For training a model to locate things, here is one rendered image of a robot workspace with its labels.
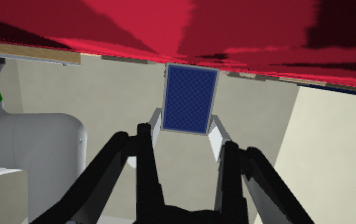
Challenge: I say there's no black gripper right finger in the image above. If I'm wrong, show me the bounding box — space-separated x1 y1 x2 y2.
208 115 315 224

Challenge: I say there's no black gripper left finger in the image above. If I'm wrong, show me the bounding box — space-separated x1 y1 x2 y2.
29 108 169 224

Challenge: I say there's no blue notebook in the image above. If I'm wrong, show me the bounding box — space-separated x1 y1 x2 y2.
297 84 356 95

